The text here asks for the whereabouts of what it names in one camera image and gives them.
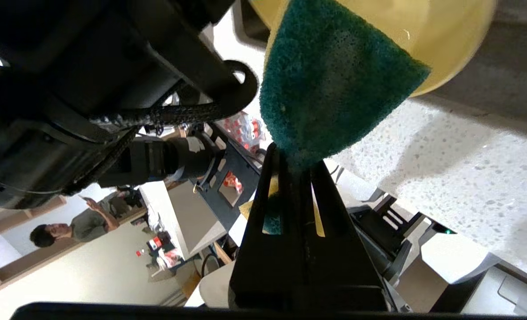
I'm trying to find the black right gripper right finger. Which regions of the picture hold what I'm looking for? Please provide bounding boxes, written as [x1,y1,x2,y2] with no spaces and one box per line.
[305,160,390,312]

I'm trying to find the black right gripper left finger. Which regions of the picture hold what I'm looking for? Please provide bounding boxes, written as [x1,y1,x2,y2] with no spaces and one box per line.
[228,142,309,310]

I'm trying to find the green and yellow sponge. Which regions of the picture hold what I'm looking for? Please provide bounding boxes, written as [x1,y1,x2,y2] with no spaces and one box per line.
[239,0,432,236]

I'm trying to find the yellow plastic bowl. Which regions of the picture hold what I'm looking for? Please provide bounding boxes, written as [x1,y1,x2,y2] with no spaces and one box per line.
[250,0,497,97]

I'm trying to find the seated person in background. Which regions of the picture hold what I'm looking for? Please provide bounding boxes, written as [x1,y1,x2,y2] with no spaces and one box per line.
[29,189,133,248]

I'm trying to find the black robot torso frame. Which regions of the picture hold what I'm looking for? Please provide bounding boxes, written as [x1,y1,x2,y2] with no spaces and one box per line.
[192,122,266,232]

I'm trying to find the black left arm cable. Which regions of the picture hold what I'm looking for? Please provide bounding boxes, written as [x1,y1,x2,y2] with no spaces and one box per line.
[64,60,260,196]

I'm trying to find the wooden wall shelf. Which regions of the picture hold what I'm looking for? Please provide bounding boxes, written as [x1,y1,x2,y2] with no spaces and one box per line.
[0,196,67,238]

